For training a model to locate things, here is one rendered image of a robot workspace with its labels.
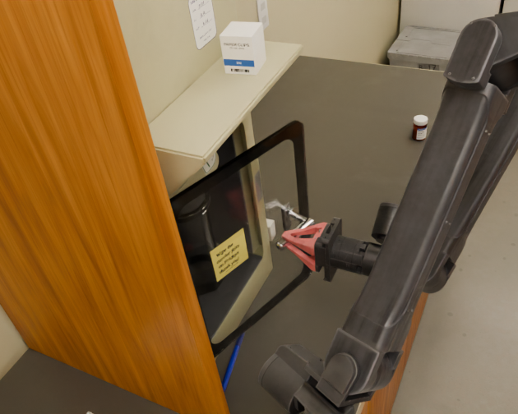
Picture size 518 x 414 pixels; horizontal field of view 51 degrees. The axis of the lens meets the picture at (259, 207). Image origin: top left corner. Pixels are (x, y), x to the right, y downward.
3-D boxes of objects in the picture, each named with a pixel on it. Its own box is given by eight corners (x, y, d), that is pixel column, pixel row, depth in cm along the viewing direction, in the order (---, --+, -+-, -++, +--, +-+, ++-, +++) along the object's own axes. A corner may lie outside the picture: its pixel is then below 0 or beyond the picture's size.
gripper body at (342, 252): (331, 214, 94) (372, 224, 91) (332, 255, 101) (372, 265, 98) (317, 240, 90) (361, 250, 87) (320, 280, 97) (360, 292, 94)
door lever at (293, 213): (261, 241, 100) (261, 231, 99) (297, 214, 105) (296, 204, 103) (283, 255, 97) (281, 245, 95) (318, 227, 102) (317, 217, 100)
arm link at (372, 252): (395, 279, 87) (398, 287, 92) (406, 239, 89) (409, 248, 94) (353, 269, 90) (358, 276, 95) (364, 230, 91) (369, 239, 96)
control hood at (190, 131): (145, 201, 77) (127, 143, 71) (248, 89, 98) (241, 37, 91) (215, 219, 73) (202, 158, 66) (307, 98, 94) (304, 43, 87)
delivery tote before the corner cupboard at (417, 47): (383, 98, 357) (386, 51, 335) (402, 69, 384) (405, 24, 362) (480, 114, 332) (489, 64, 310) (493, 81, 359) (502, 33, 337)
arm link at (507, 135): (561, 46, 84) (565, 84, 93) (524, 39, 88) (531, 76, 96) (423, 286, 81) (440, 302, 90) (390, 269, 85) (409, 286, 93)
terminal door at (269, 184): (204, 361, 105) (156, 207, 79) (310, 272, 120) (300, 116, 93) (206, 364, 105) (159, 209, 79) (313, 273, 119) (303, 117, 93)
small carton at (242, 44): (224, 73, 82) (219, 35, 78) (236, 57, 86) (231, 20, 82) (256, 75, 81) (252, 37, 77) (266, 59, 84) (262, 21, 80)
